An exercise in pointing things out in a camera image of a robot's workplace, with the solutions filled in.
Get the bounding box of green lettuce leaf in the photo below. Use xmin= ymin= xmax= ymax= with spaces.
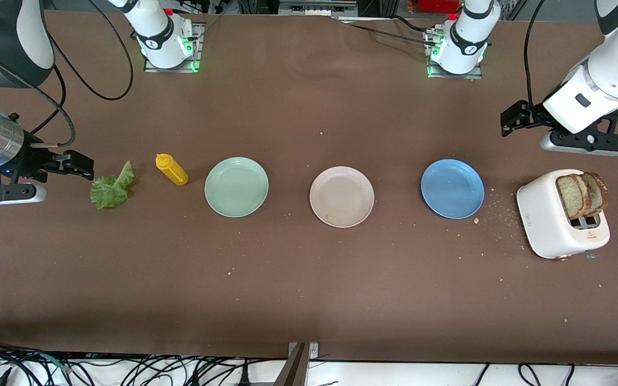
xmin=90 ymin=160 xmax=136 ymax=210

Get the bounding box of brown bread slice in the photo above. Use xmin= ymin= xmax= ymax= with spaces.
xmin=582 ymin=172 xmax=609 ymax=215
xmin=556 ymin=175 xmax=591 ymax=219

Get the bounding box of yellow squeeze bottle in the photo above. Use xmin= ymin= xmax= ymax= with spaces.
xmin=156 ymin=153 xmax=189 ymax=187

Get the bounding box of blue plate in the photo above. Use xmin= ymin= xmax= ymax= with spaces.
xmin=421 ymin=159 xmax=485 ymax=219

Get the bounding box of mint green plate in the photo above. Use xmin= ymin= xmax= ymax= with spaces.
xmin=204 ymin=157 xmax=269 ymax=218

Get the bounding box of beige plate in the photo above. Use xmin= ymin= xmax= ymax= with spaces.
xmin=310 ymin=166 xmax=375 ymax=228

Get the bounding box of white toaster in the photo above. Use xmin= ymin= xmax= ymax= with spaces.
xmin=517 ymin=169 xmax=611 ymax=260

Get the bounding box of red background box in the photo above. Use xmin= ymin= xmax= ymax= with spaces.
xmin=419 ymin=0 xmax=460 ymax=14

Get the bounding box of brown table cover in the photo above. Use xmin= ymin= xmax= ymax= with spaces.
xmin=0 ymin=11 xmax=618 ymax=365

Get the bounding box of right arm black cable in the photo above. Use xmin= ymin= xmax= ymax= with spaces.
xmin=0 ymin=0 xmax=134 ymax=148

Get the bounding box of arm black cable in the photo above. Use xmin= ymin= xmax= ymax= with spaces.
xmin=521 ymin=0 xmax=548 ymax=110
xmin=0 ymin=0 xmax=134 ymax=148

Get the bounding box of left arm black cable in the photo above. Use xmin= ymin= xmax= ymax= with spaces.
xmin=521 ymin=0 xmax=548 ymax=110

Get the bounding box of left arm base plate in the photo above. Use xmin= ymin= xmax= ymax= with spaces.
xmin=427 ymin=29 xmax=484 ymax=80

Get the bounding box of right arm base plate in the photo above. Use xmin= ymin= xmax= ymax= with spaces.
xmin=144 ymin=21 xmax=202 ymax=73

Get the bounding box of thin black table cable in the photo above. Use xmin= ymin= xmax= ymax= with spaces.
xmin=349 ymin=15 xmax=438 ymax=46

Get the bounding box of black floor cable tangle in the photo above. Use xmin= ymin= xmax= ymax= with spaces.
xmin=0 ymin=337 xmax=288 ymax=386

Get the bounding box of metal background frame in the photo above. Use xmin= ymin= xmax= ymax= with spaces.
xmin=237 ymin=0 xmax=395 ymax=18

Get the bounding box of aluminium profile post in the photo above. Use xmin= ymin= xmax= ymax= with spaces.
xmin=274 ymin=342 xmax=319 ymax=386

